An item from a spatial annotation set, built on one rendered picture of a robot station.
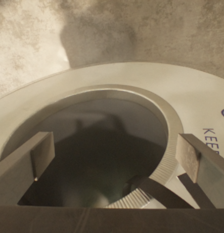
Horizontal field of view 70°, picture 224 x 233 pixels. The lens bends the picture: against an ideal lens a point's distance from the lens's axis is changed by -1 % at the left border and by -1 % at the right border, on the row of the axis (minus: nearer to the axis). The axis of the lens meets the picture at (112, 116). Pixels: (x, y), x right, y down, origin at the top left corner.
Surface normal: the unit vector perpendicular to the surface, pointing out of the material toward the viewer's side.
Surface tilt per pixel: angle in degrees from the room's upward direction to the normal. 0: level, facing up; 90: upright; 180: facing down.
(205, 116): 90
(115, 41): 0
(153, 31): 0
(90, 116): 16
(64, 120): 43
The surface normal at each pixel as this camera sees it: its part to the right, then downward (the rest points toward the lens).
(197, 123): -0.15, -0.79
